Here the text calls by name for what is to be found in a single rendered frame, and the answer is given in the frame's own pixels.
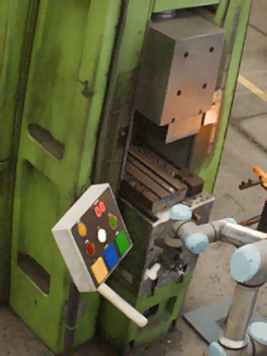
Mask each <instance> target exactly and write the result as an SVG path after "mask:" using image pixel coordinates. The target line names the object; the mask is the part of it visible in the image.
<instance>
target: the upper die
mask: <svg viewBox="0 0 267 356"><path fill-rule="evenodd" d="M202 116H203V113H200V112H199V113H198V114H197V115H196V116H193V117H190V118H189V117H188V118H185V119H182V120H179V121H176V122H173V121H172V123H167V124H165V125H162V126H158V125H157V124H156V123H155V122H153V121H151V120H150V119H149V118H147V117H146V116H144V115H143V114H142V113H140V112H139V111H137V110H135V113H134V118H133V120H134V121H135V122H136V123H137V124H138V125H140V126H141V127H142V128H144V129H145V130H146V131H148V132H149V133H152V134H154V136H156V137H157V138H158V139H159V140H160V141H161V142H163V143H164V144H168V143H170V142H171V141H174V140H177V139H180V138H184V137H187V136H189V135H192V134H195V133H198V132H199V131H200V123H201V120H202Z"/></svg>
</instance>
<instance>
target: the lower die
mask: <svg viewBox="0 0 267 356"><path fill-rule="evenodd" d="M128 150H129V151H130V152H131V153H133V154H134V155H135V156H137V158H138V159H140V160H141V161H142V162H144V163H145V164H146V165H147V166H148V167H149V168H151V169H153V170H155V171H156V172H157V173H158V174H159V175H161V176H162V177H163V178H165V179H166V180H167V181H169V182H170V183H171V184H173V186H174V187H177V188H178V190H177V192H175V193H173V192H172V190H171V189H170V188H168V187H166V186H165V185H164V184H162V183H161V182H160V181H158V180H157V178H155V177H154V176H153V175H151V174H150V173H149V172H147V171H146V170H144V169H143V168H141V167H139V166H138V165H137V164H136V163H135V162H134V161H132V160H131V159H129V158H128V157H126V162H125V168H124V170H125V171H127V172H128V174H127V175H126V172H124V173H123V177H122V180H121V188H122V189H124V190H125V189H126V186H127V181H128V179H129V178H130V177H131V176H134V177H135V180H134V178H131V179H130V181H129V184H128V193H129V194H131V195H133V194H134V187H135V185H136V184H137V182H141V183H142V184H141V186H140V184H137V187H136V189H135V194H134V195H135V198H136V199H137V201H138V202H139V200H140V196H141V191H142V189H144V188H146V187H148V189H149V190H148V192H147V189H144V191H143V195H142V199H141V202H142V205H144V206H145V207H146V208H149V209H150V210H151V211H153V212H154V213H155V212H158V211H160V210H164V209H166V208H168V207H170V206H171V205H176V204H179V203H181V202H183V200H185V191H186V188H187V186H186V185H185V184H183V183H181V184H180V182H181V181H179V180H178V179H177V178H175V177H174V178H173V175H172V174H171V173H170V172H166V171H167V170H165V169H163V168H161V167H160V168H159V165H158V164H157V163H156V162H155V161H154V163H153V160H152V159H151V158H149V157H146V155H145V154H144V153H143V152H141V151H140V152H138V150H139V149H137V148H136V147H134V146H133V145H131V144H130V143H129V147H128ZM165 206H167V207H166V208H165Z"/></svg>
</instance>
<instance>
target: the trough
mask: <svg viewBox="0 0 267 356"><path fill-rule="evenodd" d="M127 157H128V158H129V159H131V160H132V161H134V162H135V163H136V164H137V165H138V166H139V167H141V168H143V169H144V170H146V171H147V172H149V173H150V174H151V175H153V176H154V177H155V178H157V180H158V181H160V182H161V183H162V184H164V185H165V186H166V187H168V188H172V192H173V193H175V192H177V190H178V188H177V187H174V186H173V184H171V183H170V182H169V181H167V180H166V179H165V178H163V177H162V176H161V175H159V174H158V173H157V172H156V171H155V170H153V169H151V168H149V167H148V166H147V165H146V164H145V163H144V162H142V161H141V160H140V159H138V158H137V156H135V155H134V154H133V153H131V152H130V151H129V150H128V152H127Z"/></svg>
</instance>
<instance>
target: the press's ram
mask: <svg viewBox="0 0 267 356"><path fill-rule="evenodd" d="M175 11H176V12H175V15H174V17H171V18H166V19H163V18H157V17H153V16H150V20H151V23H150V28H149V36H148V40H147V45H146V52H145V57H144V67H143V70H142V75H141V80H140V84H139V89H138V94H137V98H136V103H135V109H136V110H137V111H139V112H140V113H142V114H143V115H144V116H146V117H147V118H149V119H150V120H151V121H153V122H155V123H156V124H157V125H158V126H162V125H165V124H167V123H172V121H173V122H176V121H179V120H182V119H185V118H188V117H189V118H190V117H193V116H196V115H197V114H198V113H199V112H200V113H203V112H204V113H205V112H208V111H211V109H210V108H211V105H212V100H213V97H214V96H213V94H214V91H215V87H216V81H217V77H218V70H219V67H220V64H221V63H220V61H221V57H222V50H223V46H224V44H223V42H224V38H225V33H226V31H224V30H223V29H221V28H219V27H218V26H217V25H215V24H212V23H210V22H209V21H207V20H205V19H203V18H201V17H199V16H198V15H197V14H195V13H191V11H189V10H187V9H185V8H180V9H176V10H175Z"/></svg>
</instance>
